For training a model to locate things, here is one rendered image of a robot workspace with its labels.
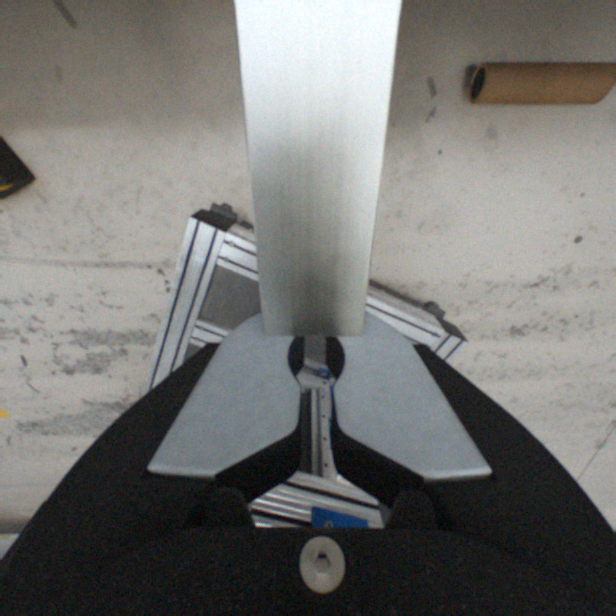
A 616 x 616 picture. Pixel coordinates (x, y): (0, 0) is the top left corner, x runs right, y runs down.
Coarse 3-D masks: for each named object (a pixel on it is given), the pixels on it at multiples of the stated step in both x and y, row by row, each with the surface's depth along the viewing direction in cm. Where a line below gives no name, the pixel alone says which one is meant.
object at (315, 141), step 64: (256, 0) 5; (320, 0) 5; (384, 0) 5; (256, 64) 6; (320, 64) 6; (384, 64) 6; (256, 128) 6; (320, 128) 6; (384, 128) 6; (256, 192) 7; (320, 192) 7; (256, 256) 8; (320, 256) 7; (320, 320) 8
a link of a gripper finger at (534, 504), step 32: (448, 384) 7; (480, 416) 6; (512, 416) 6; (480, 448) 6; (512, 448) 6; (544, 448) 6; (480, 480) 5; (512, 480) 5; (544, 480) 5; (448, 512) 5; (480, 512) 5; (512, 512) 5; (544, 512) 5; (576, 512) 5; (512, 544) 4; (544, 544) 4; (576, 544) 4; (608, 544) 4; (576, 576) 4; (608, 576) 4; (608, 608) 4
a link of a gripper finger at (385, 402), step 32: (352, 352) 8; (384, 352) 8; (416, 352) 8; (352, 384) 7; (384, 384) 7; (416, 384) 7; (352, 416) 6; (384, 416) 6; (416, 416) 6; (448, 416) 6; (352, 448) 6; (384, 448) 6; (416, 448) 6; (448, 448) 6; (352, 480) 6; (384, 480) 6; (416, 480) 5; (448, 480) 5; (384, 512) 7
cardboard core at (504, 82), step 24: (480, 72) 71; (504, 72) 67; (528, 72) 67; (552, 72) 67; (576, 72) 67; (600, 72) 67; (480, 96) 70; (504, 96) 70; (528, 96) 70; (552, 96) 70; (576, 96) 70; (600, 96) 70
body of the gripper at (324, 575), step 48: (192, 528) 4; (240, 528) 4; (288, 528) 4; (336, 528) 4; (384, 528) 4; (432, 528) 4; (96, 576) 4; (144, 576) 4; (192, 576) 4; (240, 576) 4; (288, 576) 4; (336, 576) 4; (384, 576) 4; (432, 576) 4; (480, 576) 4; (528, 576) 4
